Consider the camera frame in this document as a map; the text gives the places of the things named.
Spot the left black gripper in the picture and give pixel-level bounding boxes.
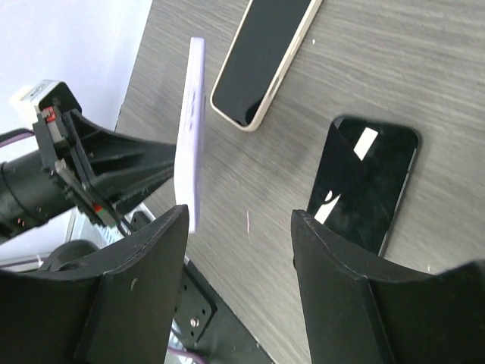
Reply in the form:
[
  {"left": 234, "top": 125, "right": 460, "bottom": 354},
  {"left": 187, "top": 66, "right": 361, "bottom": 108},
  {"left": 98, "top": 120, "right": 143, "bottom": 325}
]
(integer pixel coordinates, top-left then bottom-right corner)
[{"left": 1, "top": 106, "right": 175, "bottom": 239}]

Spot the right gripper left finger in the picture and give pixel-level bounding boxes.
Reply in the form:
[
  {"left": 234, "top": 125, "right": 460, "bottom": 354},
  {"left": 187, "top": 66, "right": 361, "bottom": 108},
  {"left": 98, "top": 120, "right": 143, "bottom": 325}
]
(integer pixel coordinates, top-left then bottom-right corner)
[{"left": 1, "top": 206, "right": 189, "bottom": 363}]

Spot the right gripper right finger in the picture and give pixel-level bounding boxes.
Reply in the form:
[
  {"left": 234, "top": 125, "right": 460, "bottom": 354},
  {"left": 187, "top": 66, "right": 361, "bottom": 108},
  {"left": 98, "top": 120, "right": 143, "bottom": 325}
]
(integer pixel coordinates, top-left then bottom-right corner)
[{"left": 291, "top": 210, "right": 484, "bottom": 363}]

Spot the lilac phone case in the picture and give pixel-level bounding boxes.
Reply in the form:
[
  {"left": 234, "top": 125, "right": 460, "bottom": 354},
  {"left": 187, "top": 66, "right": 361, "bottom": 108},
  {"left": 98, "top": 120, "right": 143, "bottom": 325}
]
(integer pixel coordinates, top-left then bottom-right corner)
[{"left": 174, "top": 37, "right": 206, "bottom": 234}]

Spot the black phone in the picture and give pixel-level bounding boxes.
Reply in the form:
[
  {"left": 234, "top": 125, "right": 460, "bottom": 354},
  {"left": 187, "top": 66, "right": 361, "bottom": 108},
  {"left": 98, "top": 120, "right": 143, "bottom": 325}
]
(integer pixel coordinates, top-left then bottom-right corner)
[{"left": 306, "top": 115, "right": 421, "bottom": 256}]

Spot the beige phone case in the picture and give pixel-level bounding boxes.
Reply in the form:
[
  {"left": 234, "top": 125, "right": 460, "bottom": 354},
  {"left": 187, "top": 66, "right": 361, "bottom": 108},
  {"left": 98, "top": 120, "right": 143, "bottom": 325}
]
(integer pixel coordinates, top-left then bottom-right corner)
[{"left": 209, "top": 0, "right": 324, "bottom": 133}]

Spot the black mounting plate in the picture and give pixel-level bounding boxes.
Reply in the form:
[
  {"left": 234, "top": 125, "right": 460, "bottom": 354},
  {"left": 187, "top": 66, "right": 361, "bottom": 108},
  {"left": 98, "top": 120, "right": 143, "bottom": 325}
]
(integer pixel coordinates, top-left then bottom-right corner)
[{"left": 132, "top": 216, "right": 272, "bottom": 363}]

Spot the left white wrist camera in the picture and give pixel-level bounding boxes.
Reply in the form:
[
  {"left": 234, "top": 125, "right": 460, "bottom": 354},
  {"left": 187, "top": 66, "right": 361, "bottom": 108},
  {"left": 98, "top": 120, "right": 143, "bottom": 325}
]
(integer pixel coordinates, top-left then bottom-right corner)
[{"left": 9, "top": 80, "right": 83, "bottom": 126}]

